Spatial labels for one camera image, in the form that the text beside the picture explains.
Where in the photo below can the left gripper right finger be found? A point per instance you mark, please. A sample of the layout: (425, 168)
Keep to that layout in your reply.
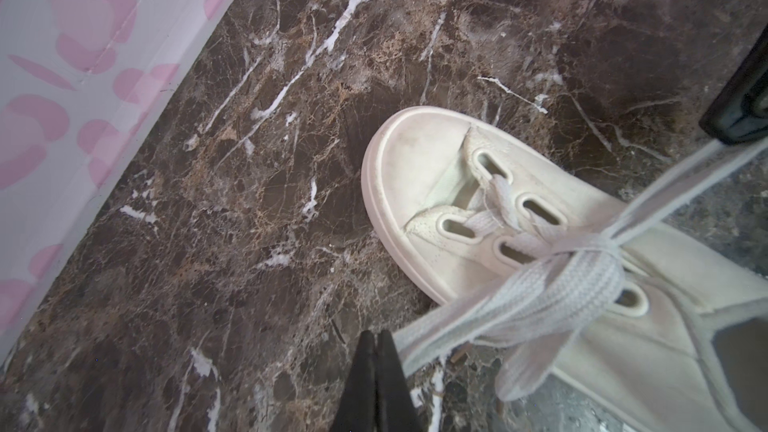
(395, 411)

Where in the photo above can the cream white sneaker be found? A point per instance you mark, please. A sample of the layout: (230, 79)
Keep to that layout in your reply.
(683, 348)

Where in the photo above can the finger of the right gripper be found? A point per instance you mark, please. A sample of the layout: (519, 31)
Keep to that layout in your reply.
(738, 115)

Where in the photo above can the white shoelace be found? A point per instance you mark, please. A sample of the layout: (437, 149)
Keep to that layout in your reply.
(574, 276)

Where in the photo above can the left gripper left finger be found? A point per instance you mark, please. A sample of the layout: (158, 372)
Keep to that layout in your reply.
(357, 406)

